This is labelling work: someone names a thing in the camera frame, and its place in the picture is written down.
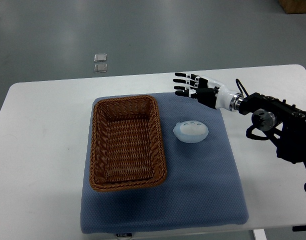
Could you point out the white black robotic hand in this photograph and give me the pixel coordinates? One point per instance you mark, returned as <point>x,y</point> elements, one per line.
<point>207,91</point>

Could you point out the light blue plush toy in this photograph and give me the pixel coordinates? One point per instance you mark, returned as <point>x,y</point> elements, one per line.
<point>191,131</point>

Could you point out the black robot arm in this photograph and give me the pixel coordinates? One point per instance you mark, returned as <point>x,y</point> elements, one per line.
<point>283,124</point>

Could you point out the brown wicker basket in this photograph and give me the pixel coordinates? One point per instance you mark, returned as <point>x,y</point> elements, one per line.
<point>126,148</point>

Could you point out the blue cushion mat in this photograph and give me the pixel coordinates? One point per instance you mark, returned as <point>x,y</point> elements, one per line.
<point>202,188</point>

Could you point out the upper metal floor plate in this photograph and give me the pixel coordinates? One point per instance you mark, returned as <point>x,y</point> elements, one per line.
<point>100,57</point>

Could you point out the cardboard box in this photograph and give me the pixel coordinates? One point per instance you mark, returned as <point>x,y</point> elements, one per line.
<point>293,6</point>

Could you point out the white table leg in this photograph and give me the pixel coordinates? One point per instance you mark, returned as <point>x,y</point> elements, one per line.
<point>259,234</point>

